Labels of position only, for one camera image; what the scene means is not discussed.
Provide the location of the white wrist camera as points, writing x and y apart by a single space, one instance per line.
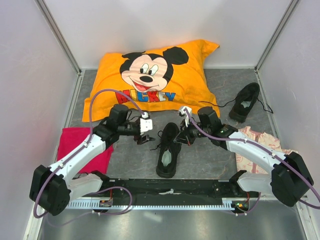
186 112
145 123

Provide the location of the orange Mickey pillow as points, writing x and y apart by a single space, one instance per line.
154 80

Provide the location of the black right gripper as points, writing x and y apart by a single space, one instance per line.
184 136

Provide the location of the aluminium slotted rail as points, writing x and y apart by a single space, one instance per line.
155 202

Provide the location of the black shoe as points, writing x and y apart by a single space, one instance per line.
169 151
248 93

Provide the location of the aluminium frame post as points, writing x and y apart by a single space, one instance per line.
277 33
58 34

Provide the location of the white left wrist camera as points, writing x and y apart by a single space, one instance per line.
145 123

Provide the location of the cream pink cartoon pouch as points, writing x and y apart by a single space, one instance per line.
256 161

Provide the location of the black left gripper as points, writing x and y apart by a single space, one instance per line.
139 139

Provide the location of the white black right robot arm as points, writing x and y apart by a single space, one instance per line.
286 176

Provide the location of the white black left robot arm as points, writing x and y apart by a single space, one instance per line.
53 187

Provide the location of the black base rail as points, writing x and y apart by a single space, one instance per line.
191 187

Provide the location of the right aluminium frame post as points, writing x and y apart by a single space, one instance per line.
277 33

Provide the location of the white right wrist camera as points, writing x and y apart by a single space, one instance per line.
186 112

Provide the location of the left aluminium frame post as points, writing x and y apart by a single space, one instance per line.
58 34

